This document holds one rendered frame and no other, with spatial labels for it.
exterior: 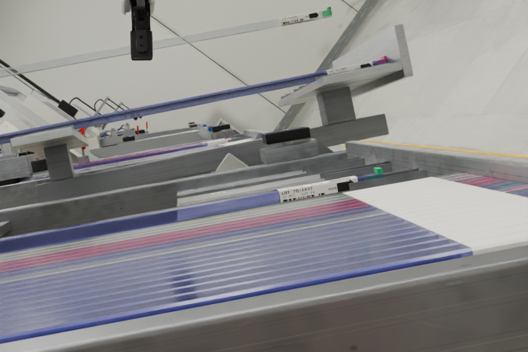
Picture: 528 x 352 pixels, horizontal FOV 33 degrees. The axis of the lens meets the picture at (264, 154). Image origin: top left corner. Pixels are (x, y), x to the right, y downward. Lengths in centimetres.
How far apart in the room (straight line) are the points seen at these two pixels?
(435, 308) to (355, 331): 3
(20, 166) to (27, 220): 111
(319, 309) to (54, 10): 825
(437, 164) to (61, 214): 47
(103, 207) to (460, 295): 70
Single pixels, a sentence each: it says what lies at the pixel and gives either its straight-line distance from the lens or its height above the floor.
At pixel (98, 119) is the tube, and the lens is 108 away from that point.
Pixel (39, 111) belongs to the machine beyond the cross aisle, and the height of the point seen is 160.
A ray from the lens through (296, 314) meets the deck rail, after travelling 28.
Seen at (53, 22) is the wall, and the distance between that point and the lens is 849.
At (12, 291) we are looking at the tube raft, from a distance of 42.
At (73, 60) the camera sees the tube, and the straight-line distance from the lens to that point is 132.
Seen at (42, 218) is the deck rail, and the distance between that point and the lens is 97.
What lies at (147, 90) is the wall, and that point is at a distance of 838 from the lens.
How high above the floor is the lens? 90
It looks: 6 degrees down
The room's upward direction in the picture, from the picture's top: 54 degrees counter-clockwise
